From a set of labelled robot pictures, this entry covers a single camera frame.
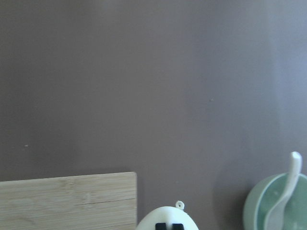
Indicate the white ceramic spoon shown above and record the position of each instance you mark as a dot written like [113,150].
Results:
[274,219]

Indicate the green ceramic bowl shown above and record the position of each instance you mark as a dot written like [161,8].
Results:
[263,196]

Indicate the bamboo cutting board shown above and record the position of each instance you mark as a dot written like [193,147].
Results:
[85,202]

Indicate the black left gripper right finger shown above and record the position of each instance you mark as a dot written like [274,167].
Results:
[177,226]

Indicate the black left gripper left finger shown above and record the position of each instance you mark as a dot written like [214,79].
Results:
[160,226]

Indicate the white steamed bun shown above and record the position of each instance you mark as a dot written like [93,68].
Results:
[168,215]

